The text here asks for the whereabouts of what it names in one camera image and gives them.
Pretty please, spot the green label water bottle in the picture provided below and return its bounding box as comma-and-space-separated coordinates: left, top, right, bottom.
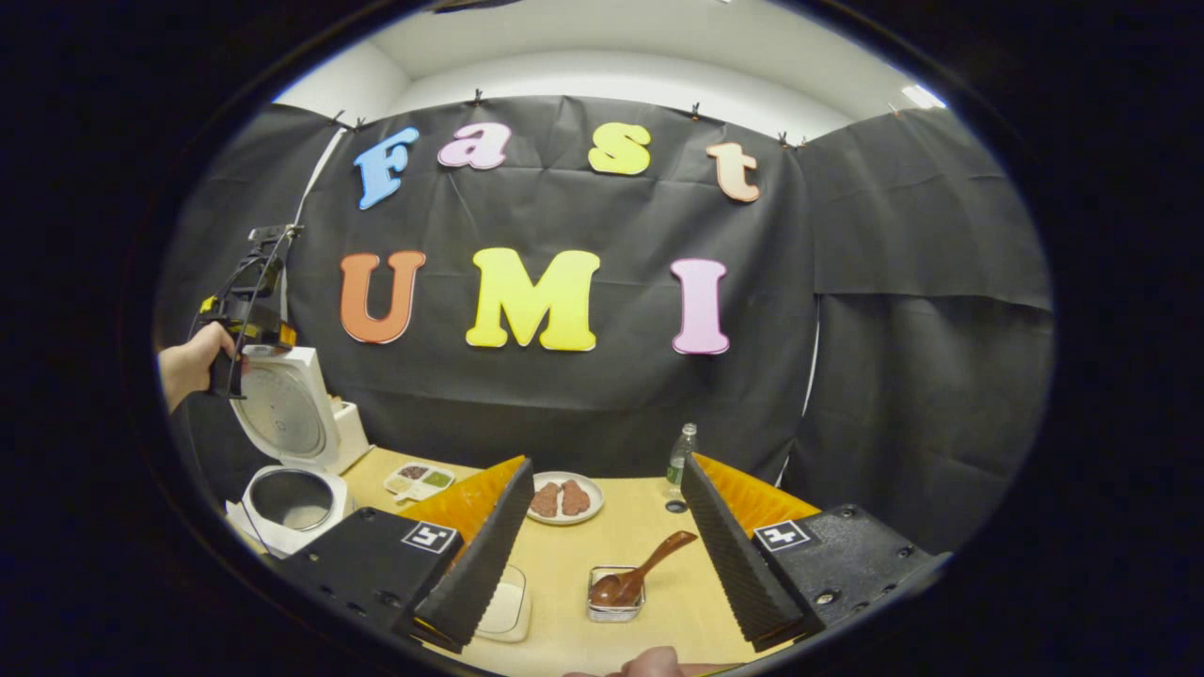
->
666, 422, 699, 490

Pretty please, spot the white round plate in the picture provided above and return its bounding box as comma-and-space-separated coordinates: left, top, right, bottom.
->
527, 471, 606, 526

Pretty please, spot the black backdrop cloth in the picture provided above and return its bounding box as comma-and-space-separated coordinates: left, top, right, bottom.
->
155, 94, 1054, 556

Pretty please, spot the metal wire chopstick holder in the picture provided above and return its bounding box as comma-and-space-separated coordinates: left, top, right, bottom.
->
586, 565, 647, 623

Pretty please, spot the white toaster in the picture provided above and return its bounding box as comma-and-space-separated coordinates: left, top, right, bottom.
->
325, 395, 371, 471

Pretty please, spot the white rice cooker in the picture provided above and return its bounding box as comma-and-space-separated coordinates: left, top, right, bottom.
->
224, 345, 372, 558

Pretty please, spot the clear box of rice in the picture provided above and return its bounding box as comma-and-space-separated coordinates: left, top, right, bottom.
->
473, 564, 532, 644

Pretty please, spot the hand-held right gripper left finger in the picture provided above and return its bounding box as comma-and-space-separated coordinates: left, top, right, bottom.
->
273, 456, 536, 655

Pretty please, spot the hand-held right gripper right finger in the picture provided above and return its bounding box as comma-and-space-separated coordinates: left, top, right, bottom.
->
679, 452, 953, 653

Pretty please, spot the white divided condiment dish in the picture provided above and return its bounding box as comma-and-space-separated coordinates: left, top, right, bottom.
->
384, 461, 457, 503

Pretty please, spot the brown wooden spoon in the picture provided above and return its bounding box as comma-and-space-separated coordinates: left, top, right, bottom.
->
590, 530, 699, 607

